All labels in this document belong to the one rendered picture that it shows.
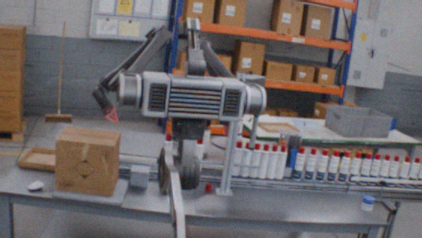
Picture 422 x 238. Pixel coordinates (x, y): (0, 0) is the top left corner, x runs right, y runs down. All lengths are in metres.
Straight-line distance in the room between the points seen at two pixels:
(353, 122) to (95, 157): 2.78
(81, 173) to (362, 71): 6.16
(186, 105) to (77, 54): 5.13
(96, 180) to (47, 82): 4.75
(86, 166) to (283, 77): 4.79
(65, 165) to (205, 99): 0.84
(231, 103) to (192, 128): 0.18
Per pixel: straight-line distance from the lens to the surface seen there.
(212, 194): 2.40
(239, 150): 2.51
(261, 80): 2.36
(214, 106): 1.71
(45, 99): 6.89
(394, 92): 8.69
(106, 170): 2.15
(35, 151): 2.81
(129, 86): 1.66
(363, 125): 4.36
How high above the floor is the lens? 1.79
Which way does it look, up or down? 14 degrees down
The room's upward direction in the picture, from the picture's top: 7 degrees clockwise
